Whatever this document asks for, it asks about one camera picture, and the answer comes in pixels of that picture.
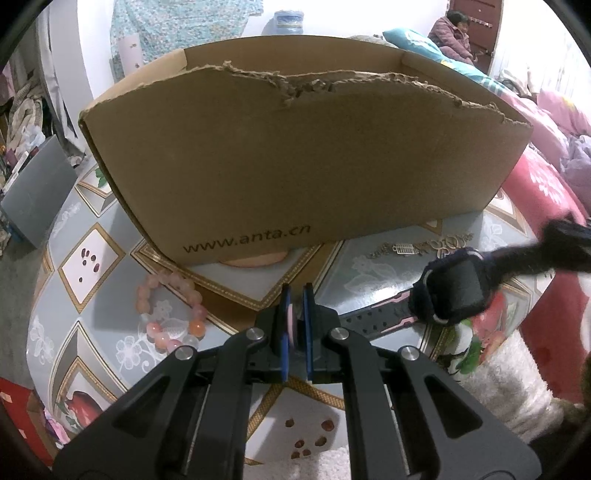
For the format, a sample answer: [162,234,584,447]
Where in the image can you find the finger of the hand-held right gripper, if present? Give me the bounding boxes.
[538,220,591,278]

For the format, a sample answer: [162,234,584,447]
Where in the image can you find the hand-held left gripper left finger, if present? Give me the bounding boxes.
[53,282,296,480]

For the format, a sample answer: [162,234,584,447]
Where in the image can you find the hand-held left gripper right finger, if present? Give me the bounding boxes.
[302,281,543,480]

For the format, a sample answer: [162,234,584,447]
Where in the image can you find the small pink ring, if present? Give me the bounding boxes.
[287,302,301,347]

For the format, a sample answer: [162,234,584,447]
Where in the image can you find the purple black smart watch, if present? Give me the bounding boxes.
[339,247,546,344]

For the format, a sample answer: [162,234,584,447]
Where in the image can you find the brown cardboard box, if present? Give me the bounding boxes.
[78,34,534,268]

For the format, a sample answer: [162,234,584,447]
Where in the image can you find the pink floral blanket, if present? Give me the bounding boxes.
[496,83,591,407]

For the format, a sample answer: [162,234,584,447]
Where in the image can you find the lavender cloth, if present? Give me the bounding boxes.
[560,134,591,204]

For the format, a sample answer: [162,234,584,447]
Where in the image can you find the light pink quilt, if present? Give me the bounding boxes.
[536,89,591,139]

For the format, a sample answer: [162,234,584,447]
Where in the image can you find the white fluffy cloth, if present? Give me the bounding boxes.
[462,328,571,444]

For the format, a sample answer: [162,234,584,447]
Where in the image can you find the brown wooden door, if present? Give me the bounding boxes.
[455,0,503,52]

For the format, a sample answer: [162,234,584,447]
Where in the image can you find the teal pillow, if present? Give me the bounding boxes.
[383,28,502,88]

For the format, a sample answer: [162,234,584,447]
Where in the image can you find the grey box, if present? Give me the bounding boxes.
[0,136,79,250]

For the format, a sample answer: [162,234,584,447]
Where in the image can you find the red cloth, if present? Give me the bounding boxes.
[0,376,51,467]

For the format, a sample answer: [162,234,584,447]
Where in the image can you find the teal floral hanging cloth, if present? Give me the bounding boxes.
[111,0,252,79]

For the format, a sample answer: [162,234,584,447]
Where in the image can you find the pile of clothes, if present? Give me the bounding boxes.
[0,60,54,195]

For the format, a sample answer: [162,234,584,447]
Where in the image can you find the pink bead bracelet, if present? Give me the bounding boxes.
[135,271,208,354]

